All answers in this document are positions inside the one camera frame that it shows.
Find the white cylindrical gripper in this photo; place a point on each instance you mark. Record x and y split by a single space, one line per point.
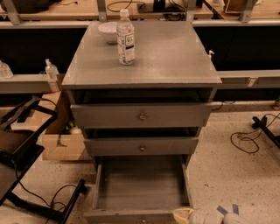
199 217

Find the grey bottom drawer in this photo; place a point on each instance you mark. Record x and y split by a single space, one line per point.
139 189

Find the grey drawer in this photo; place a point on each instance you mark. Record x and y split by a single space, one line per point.
131 115
139 189
133 146

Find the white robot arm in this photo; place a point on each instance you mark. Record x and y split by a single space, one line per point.
232 218

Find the grey middle drawer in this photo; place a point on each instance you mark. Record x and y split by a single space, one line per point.
133 146

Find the grey top drawer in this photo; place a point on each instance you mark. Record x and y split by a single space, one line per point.
131 115

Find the grey wooden drawer cabinet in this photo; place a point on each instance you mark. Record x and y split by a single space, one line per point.
171 66

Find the black stand base right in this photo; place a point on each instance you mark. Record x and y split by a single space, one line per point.
262 124

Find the cardboard box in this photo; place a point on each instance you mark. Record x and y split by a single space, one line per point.
62 140

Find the small white pump bottle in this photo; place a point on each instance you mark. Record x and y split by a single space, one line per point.
211 57

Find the black metal cart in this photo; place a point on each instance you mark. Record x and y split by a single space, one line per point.
19 150

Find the clear pump bottle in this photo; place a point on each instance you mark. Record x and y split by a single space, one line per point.
51 70

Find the clear plastic water bottle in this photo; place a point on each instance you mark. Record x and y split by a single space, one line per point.
125 38

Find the white ceramic bowl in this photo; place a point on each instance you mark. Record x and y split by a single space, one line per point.
108 31

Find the clear plastic dome container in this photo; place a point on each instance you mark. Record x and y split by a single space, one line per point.
5 71

